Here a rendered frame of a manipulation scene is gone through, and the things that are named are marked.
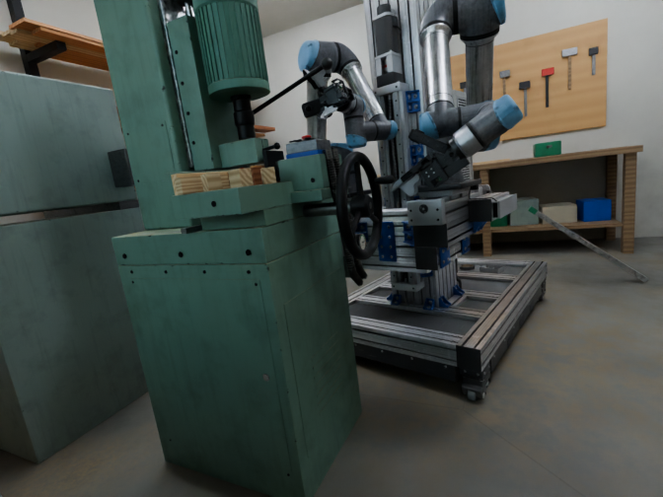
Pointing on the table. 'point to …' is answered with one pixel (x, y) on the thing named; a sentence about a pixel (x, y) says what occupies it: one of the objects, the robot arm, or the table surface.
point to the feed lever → (297, 83)
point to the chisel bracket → (243, 153)
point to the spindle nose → (244, 116)
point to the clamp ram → (273, 161)
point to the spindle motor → (232, 48)
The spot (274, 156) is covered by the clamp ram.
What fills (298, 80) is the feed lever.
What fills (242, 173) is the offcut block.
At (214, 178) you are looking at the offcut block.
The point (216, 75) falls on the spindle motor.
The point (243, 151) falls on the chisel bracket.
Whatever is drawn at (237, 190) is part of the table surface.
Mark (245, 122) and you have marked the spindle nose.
